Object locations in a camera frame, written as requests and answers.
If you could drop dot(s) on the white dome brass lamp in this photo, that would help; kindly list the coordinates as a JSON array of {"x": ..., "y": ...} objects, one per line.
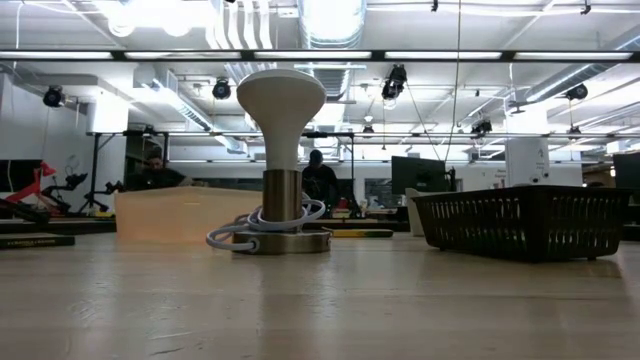
[{"x": 280, "y": 110}]

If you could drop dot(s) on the black wall screen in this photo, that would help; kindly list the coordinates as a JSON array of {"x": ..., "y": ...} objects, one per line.
[{"x": 20, "y": 170}]

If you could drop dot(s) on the red desk lamp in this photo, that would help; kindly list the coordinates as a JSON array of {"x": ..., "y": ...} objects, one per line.
[{"x": 46, "y": 169}]

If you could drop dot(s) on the black background robot arm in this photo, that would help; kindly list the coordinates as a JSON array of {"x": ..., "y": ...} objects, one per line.
[{"x": 75, "y": 182}]

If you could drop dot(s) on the black background metal stand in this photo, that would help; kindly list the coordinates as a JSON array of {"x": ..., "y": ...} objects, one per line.
[{"x": 95, "y": 160}]

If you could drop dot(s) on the black bar with light strips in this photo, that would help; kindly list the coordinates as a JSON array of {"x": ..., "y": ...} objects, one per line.
[{"x": 120, "y": 55}]

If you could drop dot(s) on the orange plastic bin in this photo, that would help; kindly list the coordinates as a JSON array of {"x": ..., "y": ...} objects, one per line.
[{"x": 175, "y": 215}]

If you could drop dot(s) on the black computer monitor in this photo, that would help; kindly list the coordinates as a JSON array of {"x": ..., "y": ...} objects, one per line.
[
  {"x": 627, "y": 170},
  {"x": 417, "y": 175}
]

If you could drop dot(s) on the black mesh basket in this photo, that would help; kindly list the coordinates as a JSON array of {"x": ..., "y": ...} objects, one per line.
[{"x": 525, "y": 225}]

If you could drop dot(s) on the grey plastic bin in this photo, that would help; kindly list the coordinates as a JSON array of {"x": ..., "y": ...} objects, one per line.
[{"x": 411, "y": 215}]

